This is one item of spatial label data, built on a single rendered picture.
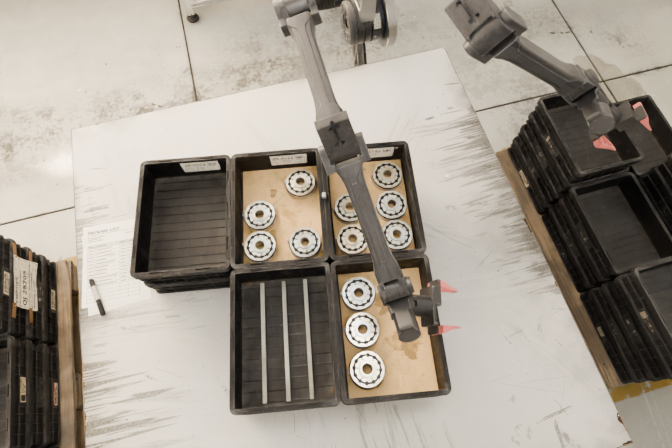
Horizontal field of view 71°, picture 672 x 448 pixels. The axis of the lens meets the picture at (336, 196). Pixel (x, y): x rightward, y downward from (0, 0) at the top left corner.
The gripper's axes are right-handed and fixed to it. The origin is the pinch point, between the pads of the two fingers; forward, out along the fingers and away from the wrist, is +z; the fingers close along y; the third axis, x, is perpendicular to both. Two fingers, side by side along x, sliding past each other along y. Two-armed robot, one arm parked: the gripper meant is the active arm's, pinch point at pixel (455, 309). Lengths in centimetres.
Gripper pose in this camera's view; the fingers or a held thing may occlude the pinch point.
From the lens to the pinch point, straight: 137.0
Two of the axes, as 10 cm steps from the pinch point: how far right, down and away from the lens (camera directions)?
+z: 9.3, 1.6, 3.3
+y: 0.3, -9.2, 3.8
